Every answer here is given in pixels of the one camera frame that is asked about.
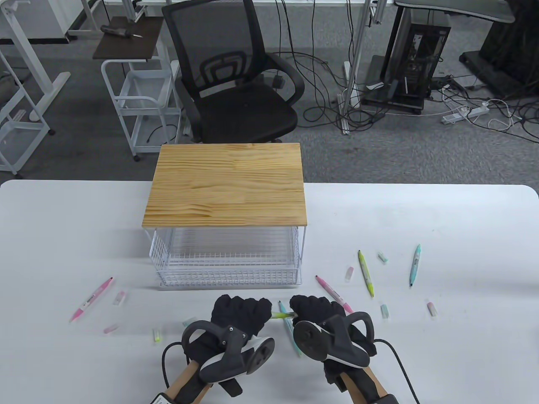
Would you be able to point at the person's left hand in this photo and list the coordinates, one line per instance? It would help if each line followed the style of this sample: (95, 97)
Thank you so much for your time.
(240, 313)

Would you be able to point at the person's right hand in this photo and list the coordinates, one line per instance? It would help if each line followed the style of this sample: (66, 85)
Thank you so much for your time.
(316, 309)

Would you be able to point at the pink double-ended highlighter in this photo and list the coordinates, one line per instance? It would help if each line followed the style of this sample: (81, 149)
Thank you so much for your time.
(332, 292)
(90, 299)

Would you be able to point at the teal double-ended highlighter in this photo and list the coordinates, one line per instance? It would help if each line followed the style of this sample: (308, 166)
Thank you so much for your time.
(415, 265)
(289, 325)

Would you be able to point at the yellow-green double-ended highlighter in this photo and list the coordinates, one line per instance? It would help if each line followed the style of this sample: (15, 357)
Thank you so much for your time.
(364, 269)
(280, 315)

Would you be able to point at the pink highlighter cap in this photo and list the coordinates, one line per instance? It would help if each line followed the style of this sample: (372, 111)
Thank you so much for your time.
(112, 328)
(119, 298)
(431, 309)
(349, 273)

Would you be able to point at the teal highlighter cap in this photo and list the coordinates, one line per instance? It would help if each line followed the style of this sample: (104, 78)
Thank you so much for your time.
(385, 311)
(382, 257)
(188, 322)

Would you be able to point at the person's right forearm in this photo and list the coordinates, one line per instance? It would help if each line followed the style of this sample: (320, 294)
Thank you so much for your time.
(356, 389)

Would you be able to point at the person's left forearm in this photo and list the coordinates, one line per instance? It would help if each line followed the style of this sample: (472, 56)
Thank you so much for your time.
(187, 373)

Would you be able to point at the black tracking controller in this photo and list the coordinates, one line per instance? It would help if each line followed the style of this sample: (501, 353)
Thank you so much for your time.
(227, 357)
(337, 349)

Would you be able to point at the black mesh office chair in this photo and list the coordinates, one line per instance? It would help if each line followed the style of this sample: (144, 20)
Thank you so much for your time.
(240, 111)

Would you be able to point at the black power adapter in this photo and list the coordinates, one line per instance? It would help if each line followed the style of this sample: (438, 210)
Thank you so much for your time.
(278, 80)

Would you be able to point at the white power strip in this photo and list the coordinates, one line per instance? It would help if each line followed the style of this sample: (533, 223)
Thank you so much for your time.
(465, 113)

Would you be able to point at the black computer tower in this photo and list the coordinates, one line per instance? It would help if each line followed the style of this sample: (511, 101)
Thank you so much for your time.
(421, 54)

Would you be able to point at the dark brown side table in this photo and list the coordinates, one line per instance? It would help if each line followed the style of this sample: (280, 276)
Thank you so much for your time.
(126, 44)

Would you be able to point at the white desk leg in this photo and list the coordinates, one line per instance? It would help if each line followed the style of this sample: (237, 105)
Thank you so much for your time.
(50, 90)

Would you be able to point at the black machine base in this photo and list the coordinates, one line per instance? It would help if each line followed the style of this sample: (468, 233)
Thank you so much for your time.
(509, 54)

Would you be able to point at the grey standing desk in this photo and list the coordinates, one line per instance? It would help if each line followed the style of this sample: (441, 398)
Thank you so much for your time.
(463, 10)

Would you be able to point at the aluminium profile post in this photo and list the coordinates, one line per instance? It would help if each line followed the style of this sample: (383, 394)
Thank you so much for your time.
(353, 84)

